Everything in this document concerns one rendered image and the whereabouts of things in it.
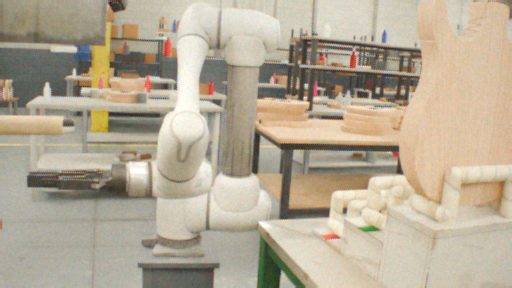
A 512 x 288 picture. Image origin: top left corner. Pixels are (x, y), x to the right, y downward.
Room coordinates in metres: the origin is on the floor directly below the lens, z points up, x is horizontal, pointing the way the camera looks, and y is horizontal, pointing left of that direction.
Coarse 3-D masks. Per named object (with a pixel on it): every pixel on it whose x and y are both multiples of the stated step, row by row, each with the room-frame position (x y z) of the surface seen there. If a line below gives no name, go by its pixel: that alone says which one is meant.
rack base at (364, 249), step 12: (348, 228) 1.05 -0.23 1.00; (348, 240) 1.04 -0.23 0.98; (360, 240) 0.99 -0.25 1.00; (372, 240) 0.95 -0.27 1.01; (348, 252) 1.03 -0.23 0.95; (360, 252) 0.99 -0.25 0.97; (372, 252) 0.95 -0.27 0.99; (360, 264) 0.98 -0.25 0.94; (372, 264) 0.94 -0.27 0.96; (372, 276) 0.94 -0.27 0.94
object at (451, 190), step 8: (448, 176) 0.82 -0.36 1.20; (448, 184) 0.81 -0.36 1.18; (456, 184) 0.81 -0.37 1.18; (448, 192) 0.81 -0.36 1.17; (456, 192) 0.81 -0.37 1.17; (448, 200) 0.81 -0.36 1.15; (456, 200) 0.81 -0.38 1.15; (448, 208) 0.81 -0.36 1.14; (456, 208) 0.81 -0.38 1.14; (440, 224) 0.82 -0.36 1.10; (448, 224) 0.81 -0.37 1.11
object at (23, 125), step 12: (0, 120) 0.73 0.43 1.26; (12, 120) 0.73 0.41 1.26; (24, 120) 0.74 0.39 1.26; (36, 120) 0.75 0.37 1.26; (48, 120) 0.75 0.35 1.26; (60, 120) 0.76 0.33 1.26; (0, 132) 0.73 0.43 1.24; (12, 132) 0.73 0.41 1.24; (24, 132) 0.74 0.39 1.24; (36, 132) 0.75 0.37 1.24; (48, 132) 0.75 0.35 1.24; (60, 132) 0.76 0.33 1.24
